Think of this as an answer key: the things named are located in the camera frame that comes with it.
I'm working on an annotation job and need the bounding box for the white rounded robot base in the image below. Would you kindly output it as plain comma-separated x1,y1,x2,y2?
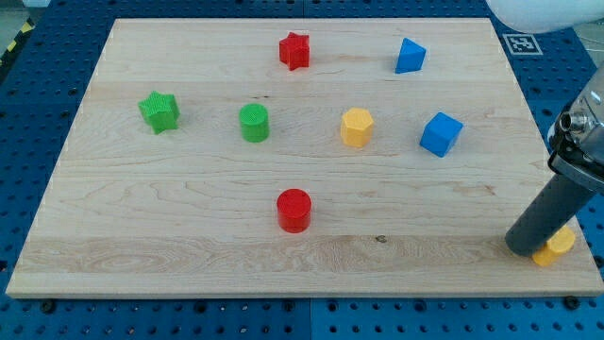
486,0,603,33

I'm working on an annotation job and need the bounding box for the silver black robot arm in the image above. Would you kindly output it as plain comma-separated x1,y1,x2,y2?
548,65,603,194

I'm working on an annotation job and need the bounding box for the blue cube block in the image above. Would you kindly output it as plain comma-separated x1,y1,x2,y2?
420,112,463,158

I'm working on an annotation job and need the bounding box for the wooden board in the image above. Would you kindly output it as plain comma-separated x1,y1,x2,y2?
6,18,603,299

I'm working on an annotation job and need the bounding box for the red cylinder block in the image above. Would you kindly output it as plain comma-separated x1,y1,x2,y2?
277,188,312,233

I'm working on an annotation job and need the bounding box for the yellow hexagon block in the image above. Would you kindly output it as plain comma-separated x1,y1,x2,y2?
340,108,374,147

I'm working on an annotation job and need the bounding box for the green cylinder block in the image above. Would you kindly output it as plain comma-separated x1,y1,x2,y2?
239,103,270,143

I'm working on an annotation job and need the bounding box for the red star block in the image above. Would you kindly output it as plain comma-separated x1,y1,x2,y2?
278,32,310,71

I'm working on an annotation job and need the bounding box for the green star block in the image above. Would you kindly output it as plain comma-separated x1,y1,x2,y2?
138,91,180,134

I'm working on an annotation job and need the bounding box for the blue triangular prism block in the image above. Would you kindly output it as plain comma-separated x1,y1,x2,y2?
394,38,427,74

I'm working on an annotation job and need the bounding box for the fiducial marker tag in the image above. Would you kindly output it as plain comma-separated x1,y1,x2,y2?
503,33,543,56

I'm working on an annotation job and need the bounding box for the yellow block at corner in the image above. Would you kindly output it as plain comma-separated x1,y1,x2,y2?
531,225,577,266

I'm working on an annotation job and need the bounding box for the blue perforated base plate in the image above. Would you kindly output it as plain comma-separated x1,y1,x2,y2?
1,1,603,339

